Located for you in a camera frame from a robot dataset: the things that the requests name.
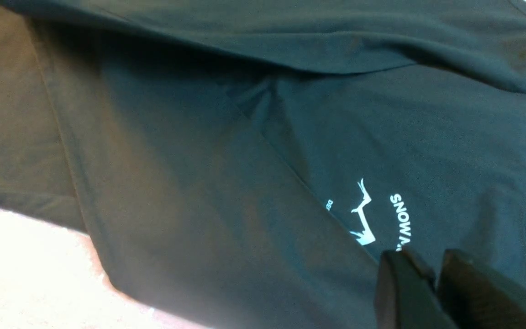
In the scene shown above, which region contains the dark gray long-sleeve top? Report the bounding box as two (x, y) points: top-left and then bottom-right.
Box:
(0, 0), (526, 329)

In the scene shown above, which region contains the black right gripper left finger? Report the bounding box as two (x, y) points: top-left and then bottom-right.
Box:
(374, 249), (457, 329)

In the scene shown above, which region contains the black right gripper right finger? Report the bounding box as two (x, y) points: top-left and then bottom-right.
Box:
(437, 249), (526, 329)

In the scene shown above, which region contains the pink checkered tablecloth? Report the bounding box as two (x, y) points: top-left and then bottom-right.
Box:
(0, 209), (200, 329)

